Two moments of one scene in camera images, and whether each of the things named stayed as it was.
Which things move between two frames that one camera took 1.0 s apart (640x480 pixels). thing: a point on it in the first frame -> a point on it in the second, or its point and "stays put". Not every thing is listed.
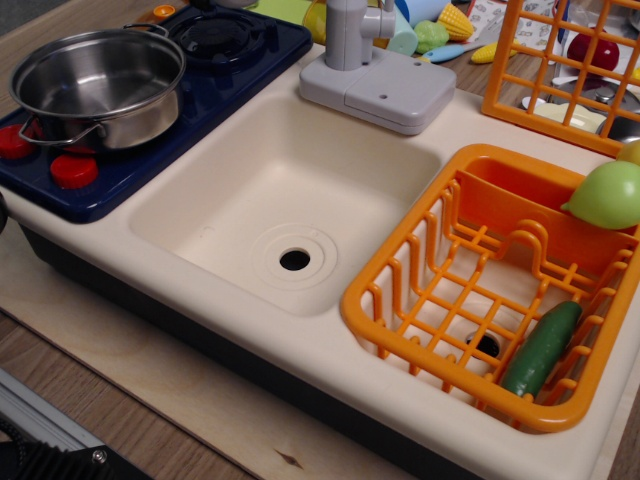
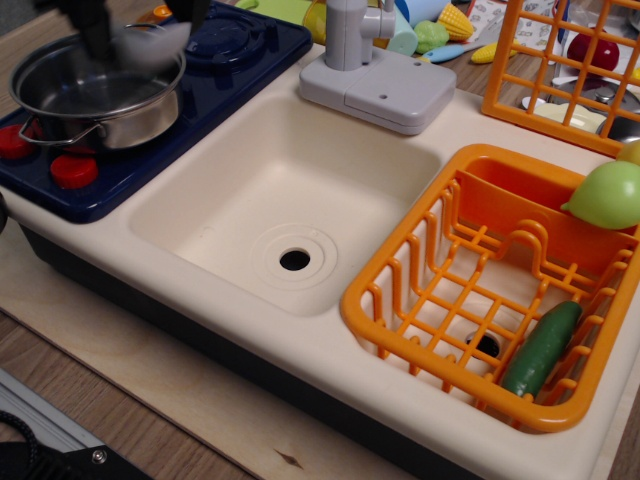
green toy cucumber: x=540 y=348 stays put
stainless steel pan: x=102 y=90 stays put
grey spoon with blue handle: x=237 y=3 -> x=150 y=50
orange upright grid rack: x=569 y=69 stays put
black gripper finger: x=203 y=5 -> x=92 y=18
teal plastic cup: x=404 y=39 stays put
